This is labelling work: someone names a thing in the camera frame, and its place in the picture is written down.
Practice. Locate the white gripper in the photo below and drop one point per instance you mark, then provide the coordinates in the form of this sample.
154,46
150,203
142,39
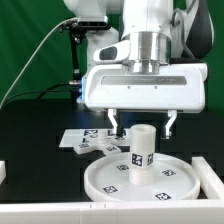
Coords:
177,87

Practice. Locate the white round table top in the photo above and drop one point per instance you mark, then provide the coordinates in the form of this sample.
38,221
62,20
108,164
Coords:
115,178

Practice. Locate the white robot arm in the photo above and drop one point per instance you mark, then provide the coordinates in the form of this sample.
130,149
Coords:
145,56

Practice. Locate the white marker sheet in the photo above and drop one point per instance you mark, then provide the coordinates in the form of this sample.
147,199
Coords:
73,137

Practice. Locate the white L-shaped fence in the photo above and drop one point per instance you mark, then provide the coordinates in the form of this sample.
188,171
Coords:
209,210

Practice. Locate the white block at left edge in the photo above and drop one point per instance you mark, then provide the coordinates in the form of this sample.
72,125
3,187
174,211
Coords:
2,171

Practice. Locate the black camera on stand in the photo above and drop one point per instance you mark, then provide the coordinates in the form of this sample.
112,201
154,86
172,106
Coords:
77,28

